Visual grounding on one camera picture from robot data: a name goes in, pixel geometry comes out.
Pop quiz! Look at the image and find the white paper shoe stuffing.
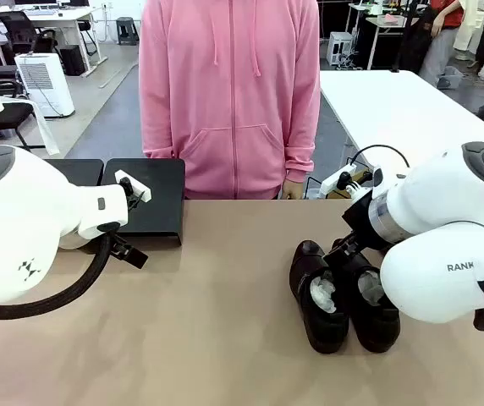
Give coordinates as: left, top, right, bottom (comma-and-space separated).
309, 270, 337, 315
358, 270, 386, 306

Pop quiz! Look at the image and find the person's left forearm pink sleeve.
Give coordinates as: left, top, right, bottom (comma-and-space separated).
283, 75, 322, 184

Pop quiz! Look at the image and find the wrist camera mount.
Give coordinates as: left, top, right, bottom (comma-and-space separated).
113, 168, 153, 203
320, 162, 374, 199

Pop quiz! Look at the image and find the black computer tower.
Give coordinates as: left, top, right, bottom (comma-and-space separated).
59, 44, 85, 77

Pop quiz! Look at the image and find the grey plastic stool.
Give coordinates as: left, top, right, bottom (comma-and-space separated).
116, 16, 140, 46

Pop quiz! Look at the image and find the person torso in pink hoodie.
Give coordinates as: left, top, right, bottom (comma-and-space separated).
138, 0, 322, 200

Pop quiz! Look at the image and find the black leather buckle shoe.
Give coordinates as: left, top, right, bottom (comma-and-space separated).
330, 239, 402, 354
289, 239, 350, 355

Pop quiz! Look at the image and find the person's right forearm pink sleeve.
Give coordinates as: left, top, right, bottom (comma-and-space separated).
139, 75, 176, 159

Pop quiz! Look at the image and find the person's left hand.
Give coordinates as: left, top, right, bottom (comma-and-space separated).
282, 179, 305, 200

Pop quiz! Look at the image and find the background person in red shirt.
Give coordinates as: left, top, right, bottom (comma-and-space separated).
418, 0, 466, 88

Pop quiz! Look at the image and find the cluttered workbench desk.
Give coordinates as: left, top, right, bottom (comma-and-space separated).
347, 2, 430, 71

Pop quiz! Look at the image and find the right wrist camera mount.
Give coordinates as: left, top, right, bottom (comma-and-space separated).
320, 162, 374, 199

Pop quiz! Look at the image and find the thin black camera cable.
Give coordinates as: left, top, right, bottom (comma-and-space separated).
349, 144, 411, 171

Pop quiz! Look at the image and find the white hanging cloth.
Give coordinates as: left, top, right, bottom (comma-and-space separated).
0, 96, 61, 156

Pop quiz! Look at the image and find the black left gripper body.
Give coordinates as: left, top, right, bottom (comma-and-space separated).
113, 197, 145, 251

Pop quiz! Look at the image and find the large white table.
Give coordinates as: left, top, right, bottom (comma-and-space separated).
318, 69, 484, 171

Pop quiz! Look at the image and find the white air purifier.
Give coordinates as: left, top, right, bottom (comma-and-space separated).
14, 52, 76, 118

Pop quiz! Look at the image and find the white computer case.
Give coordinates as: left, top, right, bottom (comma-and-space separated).
328, 31, 355, 67

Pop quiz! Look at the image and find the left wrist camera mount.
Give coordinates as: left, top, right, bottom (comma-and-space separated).
113, 168, 153, 203

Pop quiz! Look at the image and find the grey storage bin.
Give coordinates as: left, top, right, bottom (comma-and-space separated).
436, 65, 465, 90

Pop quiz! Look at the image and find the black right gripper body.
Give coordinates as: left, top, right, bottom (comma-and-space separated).
342, 192, 390, 255

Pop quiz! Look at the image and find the white office desk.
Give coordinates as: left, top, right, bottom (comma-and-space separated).
0, 6, 108, 78

